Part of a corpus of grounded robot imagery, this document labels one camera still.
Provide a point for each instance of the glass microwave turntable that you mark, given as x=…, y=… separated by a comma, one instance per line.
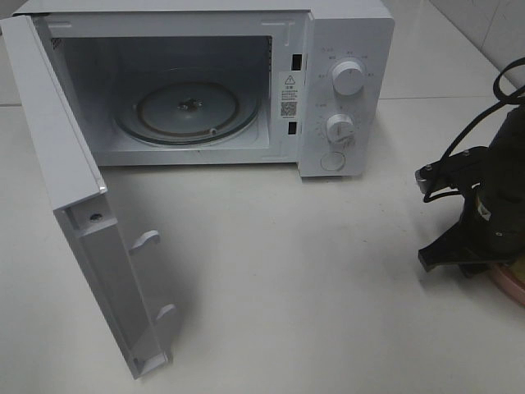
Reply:
x=187, y=113

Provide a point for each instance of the upper white power knob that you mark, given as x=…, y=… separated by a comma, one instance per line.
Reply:
x=347, y=77

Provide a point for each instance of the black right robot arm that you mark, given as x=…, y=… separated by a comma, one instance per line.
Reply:
x=504, y=160

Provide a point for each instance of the white microwave oven body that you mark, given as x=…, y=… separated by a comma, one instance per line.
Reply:
x=282, y=50

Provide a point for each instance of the round white door button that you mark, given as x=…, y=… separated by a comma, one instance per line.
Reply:
x=333, y=161

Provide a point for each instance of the pink round plate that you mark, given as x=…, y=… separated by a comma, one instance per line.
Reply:
x=510, y=280

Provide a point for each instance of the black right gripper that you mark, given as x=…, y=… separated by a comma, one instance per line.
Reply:
x=490, y=230

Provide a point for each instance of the white timer knob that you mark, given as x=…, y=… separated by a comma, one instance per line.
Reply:
x=339, y=129

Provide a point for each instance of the white microwave door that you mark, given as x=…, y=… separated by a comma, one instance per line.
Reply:
x=141, y=325

